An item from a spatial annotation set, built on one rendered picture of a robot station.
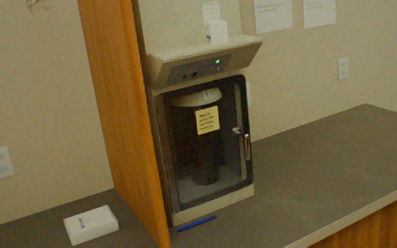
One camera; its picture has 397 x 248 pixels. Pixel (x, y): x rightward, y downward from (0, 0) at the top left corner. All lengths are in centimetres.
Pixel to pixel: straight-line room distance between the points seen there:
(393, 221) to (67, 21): 139
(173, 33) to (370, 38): 143
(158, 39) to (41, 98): 56
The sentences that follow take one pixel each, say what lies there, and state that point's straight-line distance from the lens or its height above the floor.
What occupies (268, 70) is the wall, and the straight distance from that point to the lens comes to 194.
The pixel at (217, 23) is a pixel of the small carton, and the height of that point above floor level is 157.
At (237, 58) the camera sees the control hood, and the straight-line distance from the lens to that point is 122.
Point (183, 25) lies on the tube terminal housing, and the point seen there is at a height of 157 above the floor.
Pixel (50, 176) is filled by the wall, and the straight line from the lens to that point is 165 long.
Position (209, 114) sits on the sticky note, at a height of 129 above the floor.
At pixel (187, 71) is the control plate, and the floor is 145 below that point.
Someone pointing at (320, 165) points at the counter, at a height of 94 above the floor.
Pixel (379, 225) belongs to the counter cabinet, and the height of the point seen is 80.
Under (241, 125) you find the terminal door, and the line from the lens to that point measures 135.
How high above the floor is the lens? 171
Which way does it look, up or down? 20 degrees down
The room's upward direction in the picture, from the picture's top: 7 degrees counter-clockwise
